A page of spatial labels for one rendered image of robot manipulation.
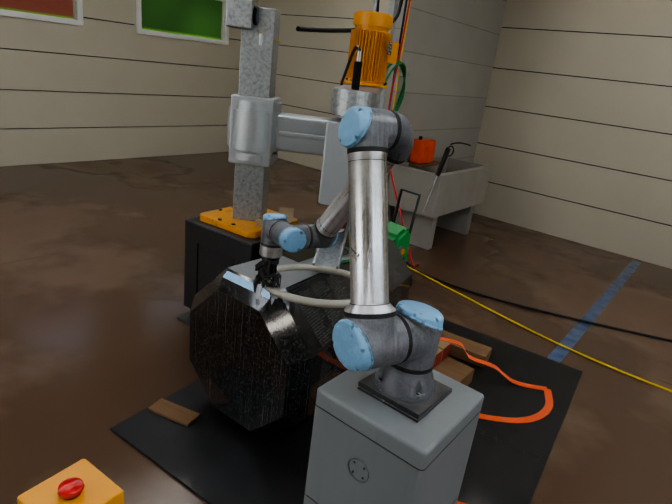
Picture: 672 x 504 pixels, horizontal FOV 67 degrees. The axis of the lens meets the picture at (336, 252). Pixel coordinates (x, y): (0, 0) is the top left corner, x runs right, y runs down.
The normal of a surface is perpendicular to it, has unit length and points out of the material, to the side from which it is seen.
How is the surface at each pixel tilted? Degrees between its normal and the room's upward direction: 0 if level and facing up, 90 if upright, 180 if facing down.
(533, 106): 90
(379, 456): 90
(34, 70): 90
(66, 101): 90
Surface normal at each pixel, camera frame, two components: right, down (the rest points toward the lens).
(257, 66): -0.07, 0.34
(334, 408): -0.63, 0.20
